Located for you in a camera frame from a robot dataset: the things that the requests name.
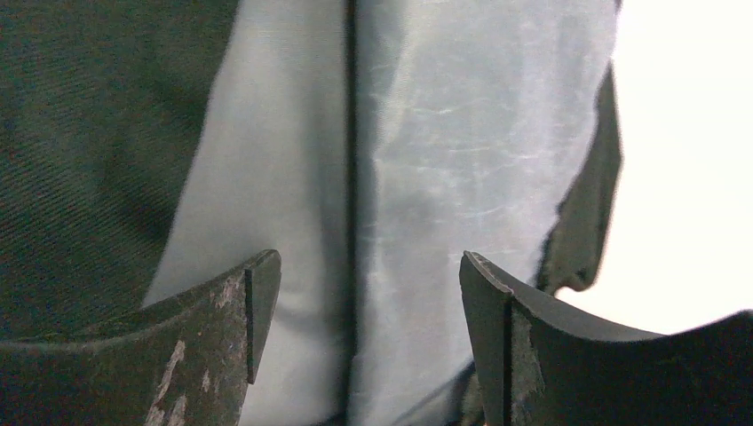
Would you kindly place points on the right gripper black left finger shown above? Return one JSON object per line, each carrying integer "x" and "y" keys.
{"x": 187, "y": 360}

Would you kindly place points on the black student backpack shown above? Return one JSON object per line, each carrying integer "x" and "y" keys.
{"x": 148, "y": 147}

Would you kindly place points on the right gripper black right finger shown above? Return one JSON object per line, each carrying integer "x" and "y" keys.
{"x": 541, "y": 361}

